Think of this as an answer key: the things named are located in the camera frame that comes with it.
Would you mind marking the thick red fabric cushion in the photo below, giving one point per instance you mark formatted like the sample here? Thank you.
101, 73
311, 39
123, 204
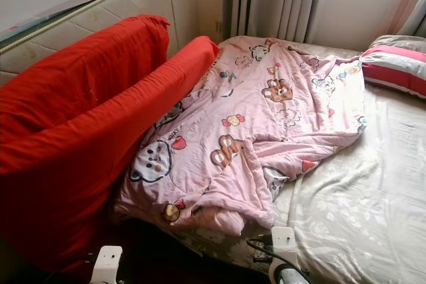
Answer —
66, 138

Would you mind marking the plain beige pillow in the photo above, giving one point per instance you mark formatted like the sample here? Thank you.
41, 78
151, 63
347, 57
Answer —
399, 40

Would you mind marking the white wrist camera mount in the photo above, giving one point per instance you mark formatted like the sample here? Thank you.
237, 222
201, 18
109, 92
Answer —
108, 265
283, 247

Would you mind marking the beige leaf print bed sheet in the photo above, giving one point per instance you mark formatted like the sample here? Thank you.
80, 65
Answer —
359, 197

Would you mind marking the pink cartoon print quilt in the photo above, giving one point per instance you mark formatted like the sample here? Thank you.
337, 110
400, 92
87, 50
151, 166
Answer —
259, 114

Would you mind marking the pink white teal striped bolster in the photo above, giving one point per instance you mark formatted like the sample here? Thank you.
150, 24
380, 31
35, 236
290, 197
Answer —
396, 71

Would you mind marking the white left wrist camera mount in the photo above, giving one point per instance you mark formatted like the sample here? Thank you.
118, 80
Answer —
108, 265

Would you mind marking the white quilted mattress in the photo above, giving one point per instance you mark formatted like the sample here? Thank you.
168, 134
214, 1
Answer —
93, 11

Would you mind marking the grey pleated curtain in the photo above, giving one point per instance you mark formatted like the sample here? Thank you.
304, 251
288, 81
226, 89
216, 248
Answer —
276, 1

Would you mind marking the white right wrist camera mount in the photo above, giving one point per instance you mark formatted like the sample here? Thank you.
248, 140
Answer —
283, 247

